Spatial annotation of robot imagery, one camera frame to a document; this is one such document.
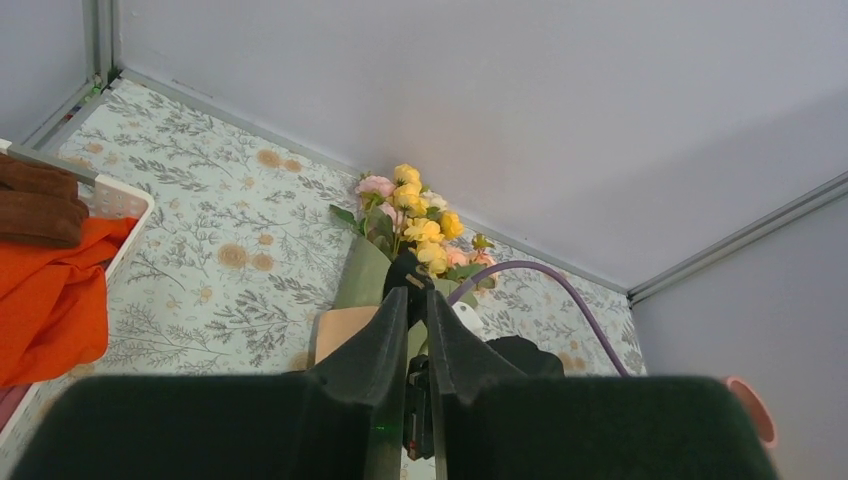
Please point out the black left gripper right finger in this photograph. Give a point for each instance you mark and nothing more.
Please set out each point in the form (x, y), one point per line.
(491, 421)

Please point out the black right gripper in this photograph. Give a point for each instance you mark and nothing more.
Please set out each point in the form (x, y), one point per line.
(520, 352)

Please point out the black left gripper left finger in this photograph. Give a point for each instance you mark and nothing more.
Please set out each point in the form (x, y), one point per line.
(341, 419)

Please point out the green peach wrapping paper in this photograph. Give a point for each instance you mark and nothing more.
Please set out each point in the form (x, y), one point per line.
(359, 295)

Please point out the black ribbon gold lettering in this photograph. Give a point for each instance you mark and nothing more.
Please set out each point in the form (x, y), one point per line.
(407, 272)

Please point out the yellow pink flower bunch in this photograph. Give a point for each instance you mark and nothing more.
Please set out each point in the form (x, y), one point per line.
(400, 214)

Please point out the pink cylindrical vase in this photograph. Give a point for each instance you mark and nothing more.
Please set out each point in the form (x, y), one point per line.
(756, 409)

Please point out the orange cloth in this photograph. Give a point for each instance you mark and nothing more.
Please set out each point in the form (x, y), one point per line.
(54, 308)

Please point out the white plastic basket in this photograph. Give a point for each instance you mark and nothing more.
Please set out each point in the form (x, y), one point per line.
(105, 197)

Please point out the brown cloth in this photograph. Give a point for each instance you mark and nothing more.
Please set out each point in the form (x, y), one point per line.
(40, 205)

